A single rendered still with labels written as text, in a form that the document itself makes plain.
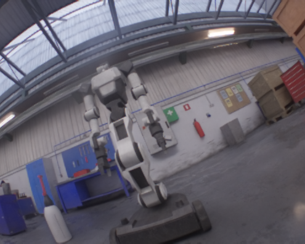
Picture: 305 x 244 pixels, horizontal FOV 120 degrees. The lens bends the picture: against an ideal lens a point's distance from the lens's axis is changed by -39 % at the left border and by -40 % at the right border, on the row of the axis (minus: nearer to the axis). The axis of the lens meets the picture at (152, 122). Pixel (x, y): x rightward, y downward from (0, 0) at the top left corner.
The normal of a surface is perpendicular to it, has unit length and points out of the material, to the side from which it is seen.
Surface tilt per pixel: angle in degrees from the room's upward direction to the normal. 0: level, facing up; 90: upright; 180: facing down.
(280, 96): 90
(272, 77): 90
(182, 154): 90
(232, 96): 90
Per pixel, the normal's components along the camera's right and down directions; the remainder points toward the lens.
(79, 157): -0.01, -0.29
